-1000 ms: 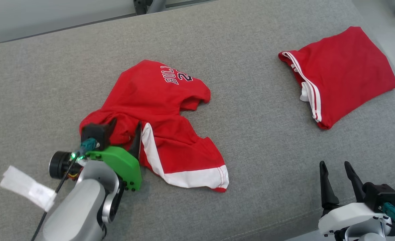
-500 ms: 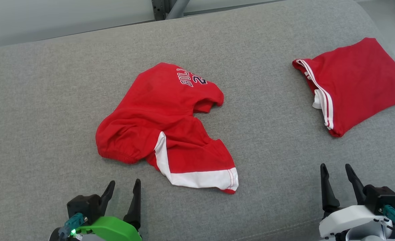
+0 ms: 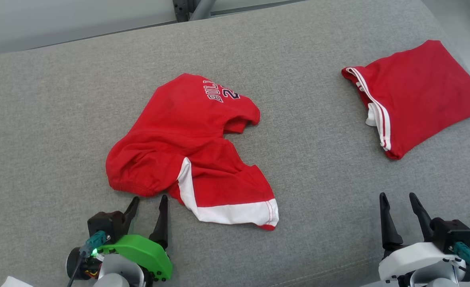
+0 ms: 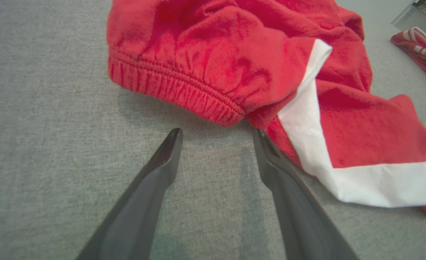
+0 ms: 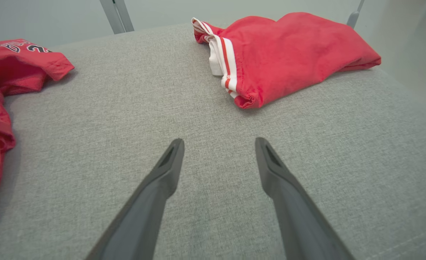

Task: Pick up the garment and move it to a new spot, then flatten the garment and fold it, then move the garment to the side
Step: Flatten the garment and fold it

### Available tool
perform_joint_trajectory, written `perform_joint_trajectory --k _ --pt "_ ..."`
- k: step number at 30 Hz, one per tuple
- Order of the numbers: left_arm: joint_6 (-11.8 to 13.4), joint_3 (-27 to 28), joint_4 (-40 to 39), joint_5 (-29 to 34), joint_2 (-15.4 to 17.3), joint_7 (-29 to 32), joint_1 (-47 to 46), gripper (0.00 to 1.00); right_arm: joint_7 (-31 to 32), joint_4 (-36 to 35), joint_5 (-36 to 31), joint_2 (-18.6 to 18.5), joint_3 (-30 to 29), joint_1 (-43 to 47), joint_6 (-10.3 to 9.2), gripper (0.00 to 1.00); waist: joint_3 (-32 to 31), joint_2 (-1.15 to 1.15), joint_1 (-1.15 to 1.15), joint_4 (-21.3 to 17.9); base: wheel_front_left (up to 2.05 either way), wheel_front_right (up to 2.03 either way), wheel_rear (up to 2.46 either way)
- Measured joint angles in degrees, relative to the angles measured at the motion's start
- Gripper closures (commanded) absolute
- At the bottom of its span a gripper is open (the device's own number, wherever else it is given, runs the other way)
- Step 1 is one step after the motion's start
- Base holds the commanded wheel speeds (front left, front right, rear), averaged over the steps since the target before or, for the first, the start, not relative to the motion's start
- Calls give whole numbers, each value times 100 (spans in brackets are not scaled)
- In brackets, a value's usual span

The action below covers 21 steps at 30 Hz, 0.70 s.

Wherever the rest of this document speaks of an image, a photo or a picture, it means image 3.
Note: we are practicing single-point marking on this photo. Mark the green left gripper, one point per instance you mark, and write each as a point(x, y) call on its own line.
point(147, 251)

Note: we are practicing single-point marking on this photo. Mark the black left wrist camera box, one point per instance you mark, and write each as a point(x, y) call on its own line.
point(105, 225)

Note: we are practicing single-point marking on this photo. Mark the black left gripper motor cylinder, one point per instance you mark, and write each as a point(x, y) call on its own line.
point(87, 269)

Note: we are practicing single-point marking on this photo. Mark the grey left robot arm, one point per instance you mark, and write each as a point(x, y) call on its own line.
point(119, 273)

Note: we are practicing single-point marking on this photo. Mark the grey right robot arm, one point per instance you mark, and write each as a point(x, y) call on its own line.
point(438, 281)

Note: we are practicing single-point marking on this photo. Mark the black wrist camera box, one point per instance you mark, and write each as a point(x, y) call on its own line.
point(105, 225)
point(452, 233)

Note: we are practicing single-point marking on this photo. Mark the red jersey with white stripes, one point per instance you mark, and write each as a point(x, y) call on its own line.
point(422, 91)

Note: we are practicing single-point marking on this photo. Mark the red jersey with lettering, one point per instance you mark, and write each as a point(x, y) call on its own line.
point(179, 131)

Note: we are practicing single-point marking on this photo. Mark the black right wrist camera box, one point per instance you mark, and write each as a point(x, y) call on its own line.
point(452, 233)

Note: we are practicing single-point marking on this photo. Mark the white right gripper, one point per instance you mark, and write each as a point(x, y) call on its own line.
point(410, 261)

